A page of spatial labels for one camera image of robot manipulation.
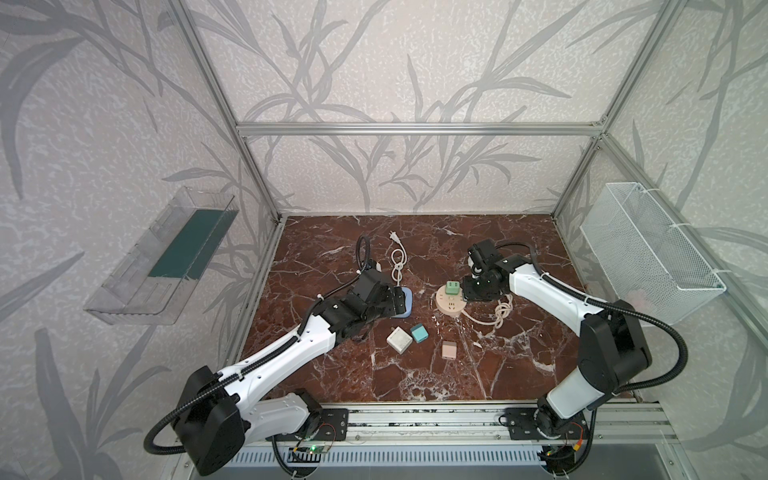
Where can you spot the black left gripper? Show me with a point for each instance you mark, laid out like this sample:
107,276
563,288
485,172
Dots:
391,298

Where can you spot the light green cube adapter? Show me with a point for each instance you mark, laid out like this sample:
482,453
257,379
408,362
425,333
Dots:
452,288

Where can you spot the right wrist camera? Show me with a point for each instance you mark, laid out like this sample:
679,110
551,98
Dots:
484,254

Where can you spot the teal cube adapter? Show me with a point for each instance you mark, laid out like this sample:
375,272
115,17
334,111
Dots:
419,333

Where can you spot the pink round power strip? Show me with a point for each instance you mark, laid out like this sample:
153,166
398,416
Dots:
452,306

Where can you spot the white plug of blue strip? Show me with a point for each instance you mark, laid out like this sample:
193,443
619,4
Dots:
394,236

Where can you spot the pink cube adapter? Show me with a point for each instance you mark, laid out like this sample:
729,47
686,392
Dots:
449,350

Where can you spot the white cube adapter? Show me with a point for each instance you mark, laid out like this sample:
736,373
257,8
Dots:
399,340

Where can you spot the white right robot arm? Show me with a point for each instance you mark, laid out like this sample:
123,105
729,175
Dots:
569,399

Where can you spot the white wire mesh basket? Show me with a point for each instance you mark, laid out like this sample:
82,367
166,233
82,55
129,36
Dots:
647,258

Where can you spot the aluminium front rail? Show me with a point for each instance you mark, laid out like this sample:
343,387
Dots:
622,421

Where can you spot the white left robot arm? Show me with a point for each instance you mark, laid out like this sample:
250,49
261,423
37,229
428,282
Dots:
294,409

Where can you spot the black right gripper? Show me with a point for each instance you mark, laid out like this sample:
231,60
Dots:
472,288

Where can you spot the clear plastic wall tray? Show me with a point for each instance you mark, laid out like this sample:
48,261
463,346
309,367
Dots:
152,284

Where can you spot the blue square power strip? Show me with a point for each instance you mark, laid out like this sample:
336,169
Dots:
403,302

